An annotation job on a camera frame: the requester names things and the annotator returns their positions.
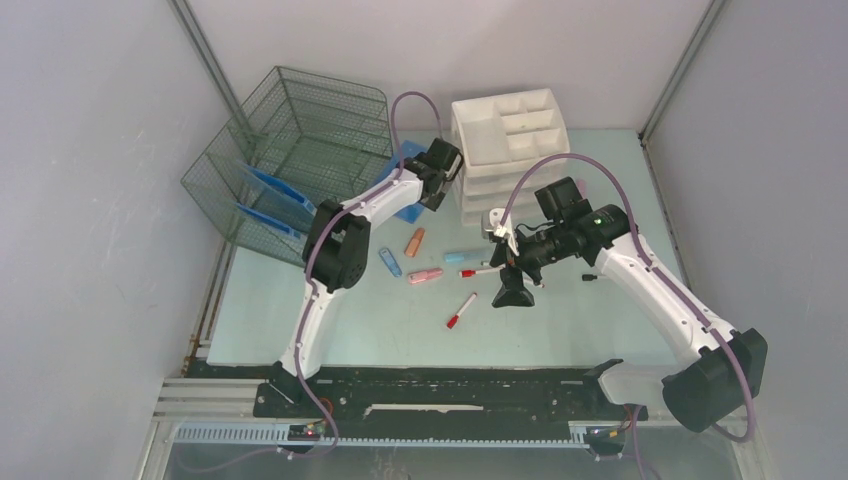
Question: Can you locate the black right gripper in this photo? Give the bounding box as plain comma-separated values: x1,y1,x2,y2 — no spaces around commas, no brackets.
490,223,568,308

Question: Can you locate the blue folder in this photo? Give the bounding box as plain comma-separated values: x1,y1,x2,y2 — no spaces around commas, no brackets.
239,164,316,216
237,204,303,240
373,140,427,225

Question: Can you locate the white plastic drawer organizer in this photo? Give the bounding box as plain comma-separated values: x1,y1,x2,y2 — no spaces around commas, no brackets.
451,88,571,226

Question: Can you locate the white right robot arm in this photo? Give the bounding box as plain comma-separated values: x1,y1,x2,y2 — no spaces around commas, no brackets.
481,178,768,432

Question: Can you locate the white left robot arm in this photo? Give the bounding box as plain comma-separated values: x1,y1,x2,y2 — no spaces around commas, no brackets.
270,138,464,417

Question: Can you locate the red cap marker upper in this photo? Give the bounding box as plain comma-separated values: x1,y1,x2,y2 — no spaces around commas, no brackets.
459,267,501,278

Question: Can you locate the red cap marker lower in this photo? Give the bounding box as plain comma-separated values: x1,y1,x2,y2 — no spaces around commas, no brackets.
446,292,478,329

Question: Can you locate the pink correction tape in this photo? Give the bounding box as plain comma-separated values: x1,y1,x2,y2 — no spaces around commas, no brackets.
407,267,444,285

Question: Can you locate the blue transparent correction tape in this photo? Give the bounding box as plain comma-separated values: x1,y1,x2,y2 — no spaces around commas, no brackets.
378,247,403,278

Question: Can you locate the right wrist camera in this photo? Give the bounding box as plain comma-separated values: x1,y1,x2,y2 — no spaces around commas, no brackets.
481,207,514,243

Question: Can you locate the green wire mesh rack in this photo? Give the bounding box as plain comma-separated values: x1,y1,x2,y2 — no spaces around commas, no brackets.
181,66,393,266

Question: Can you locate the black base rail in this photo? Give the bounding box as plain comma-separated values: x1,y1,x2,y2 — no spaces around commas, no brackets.
153,360,757,448

